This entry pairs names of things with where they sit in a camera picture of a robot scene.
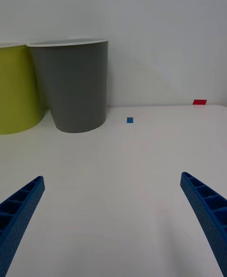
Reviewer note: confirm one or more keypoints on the grey plastic waste bin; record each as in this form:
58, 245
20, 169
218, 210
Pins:
75, 85

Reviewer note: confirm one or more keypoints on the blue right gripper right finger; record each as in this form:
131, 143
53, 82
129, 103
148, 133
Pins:
210, 220

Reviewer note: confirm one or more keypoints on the yellow-green plastic waste bin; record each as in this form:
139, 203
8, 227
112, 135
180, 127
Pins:
16, 87

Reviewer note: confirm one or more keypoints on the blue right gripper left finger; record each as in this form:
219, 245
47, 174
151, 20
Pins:
22, 213

